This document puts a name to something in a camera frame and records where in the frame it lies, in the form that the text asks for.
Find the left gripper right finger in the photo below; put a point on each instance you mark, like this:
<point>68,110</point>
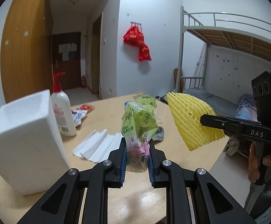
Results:
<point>193,196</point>

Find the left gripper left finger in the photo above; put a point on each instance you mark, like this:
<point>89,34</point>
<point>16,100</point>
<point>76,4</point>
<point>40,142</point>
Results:
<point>81,196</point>

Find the yellow foam fruit net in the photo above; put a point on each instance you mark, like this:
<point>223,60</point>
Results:
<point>187,111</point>

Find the green snack bag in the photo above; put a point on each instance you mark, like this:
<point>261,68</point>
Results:
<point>138,128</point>

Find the person's right hand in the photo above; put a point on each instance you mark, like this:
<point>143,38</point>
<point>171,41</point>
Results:
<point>253,165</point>

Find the white folded paper towel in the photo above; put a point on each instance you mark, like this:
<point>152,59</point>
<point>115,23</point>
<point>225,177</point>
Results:
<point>97,146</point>

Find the white foam box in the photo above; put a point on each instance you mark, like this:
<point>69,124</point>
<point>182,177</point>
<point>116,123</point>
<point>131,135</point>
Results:
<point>32,154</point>

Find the wooden table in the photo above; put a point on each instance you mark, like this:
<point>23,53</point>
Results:
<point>136,201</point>

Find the grey sock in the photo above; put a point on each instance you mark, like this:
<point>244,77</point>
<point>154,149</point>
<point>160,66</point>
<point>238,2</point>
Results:
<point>159,135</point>

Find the white printed wrapper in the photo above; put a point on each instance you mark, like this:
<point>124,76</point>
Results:
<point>78,115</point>

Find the white lotion pump bottle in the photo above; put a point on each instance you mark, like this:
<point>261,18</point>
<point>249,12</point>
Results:
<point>62,108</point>

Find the blue face mask flat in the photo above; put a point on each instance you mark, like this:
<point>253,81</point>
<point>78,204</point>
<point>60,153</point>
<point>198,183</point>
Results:
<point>159,120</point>

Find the red snack wrapper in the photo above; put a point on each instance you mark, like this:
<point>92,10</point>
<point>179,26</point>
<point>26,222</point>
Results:
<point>86,107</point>

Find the metal bunk bed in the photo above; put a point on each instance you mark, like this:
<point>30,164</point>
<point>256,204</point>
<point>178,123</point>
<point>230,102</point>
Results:
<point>230,59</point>

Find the red fire extinguisher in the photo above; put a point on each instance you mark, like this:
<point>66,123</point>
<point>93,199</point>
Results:
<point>83,81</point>

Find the dark brown door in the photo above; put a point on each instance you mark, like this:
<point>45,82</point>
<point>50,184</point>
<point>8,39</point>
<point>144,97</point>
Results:
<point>66,57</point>

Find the red hanging bags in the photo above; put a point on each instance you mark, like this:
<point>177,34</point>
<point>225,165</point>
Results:
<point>134,37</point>

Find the wooden wardrobe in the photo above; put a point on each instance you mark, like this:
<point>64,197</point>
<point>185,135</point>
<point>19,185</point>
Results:
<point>26,49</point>

